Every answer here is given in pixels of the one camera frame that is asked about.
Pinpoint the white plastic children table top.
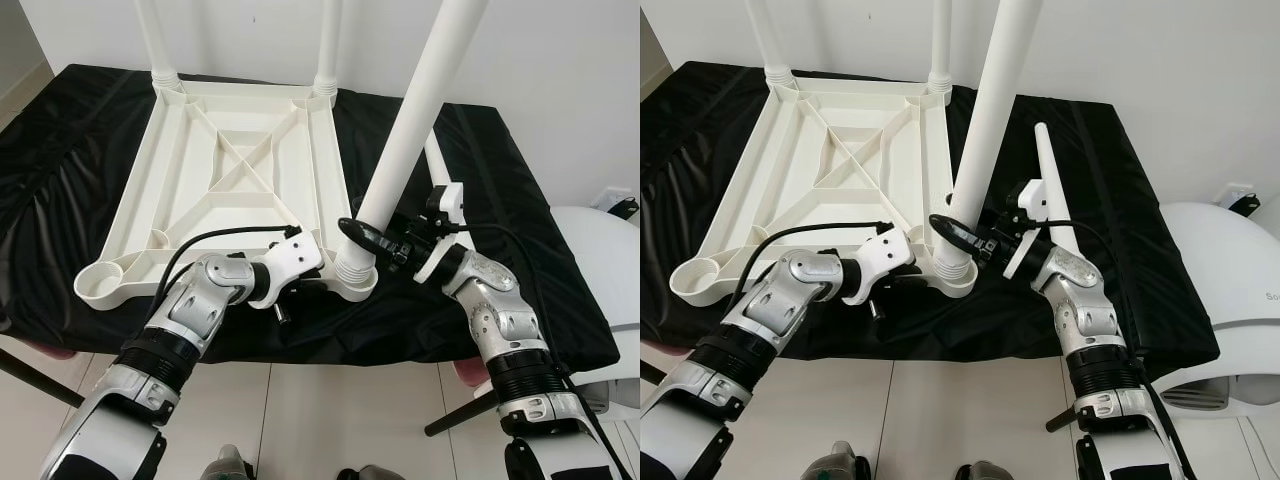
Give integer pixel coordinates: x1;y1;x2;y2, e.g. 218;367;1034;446
74;80;380;314
667;77;980;307

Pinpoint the white plastic table leg tube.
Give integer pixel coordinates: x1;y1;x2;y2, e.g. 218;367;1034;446
1033;121;1083;257
932;0;1046;282
424;135;473;251
927;0;955;94
334;0;491;282
313;0;342;96
135;0;184;93
745;0;800;90

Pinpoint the black table cover cloth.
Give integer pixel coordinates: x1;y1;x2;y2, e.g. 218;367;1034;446
640;60;1222;382
0;63;622;377

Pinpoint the grey robot left foot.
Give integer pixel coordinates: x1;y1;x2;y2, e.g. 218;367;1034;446
805;442;867;480
200;445;252;480

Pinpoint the white domed appliance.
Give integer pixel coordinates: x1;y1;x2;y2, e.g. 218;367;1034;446
1150;201;1280;413
550;205;641;413

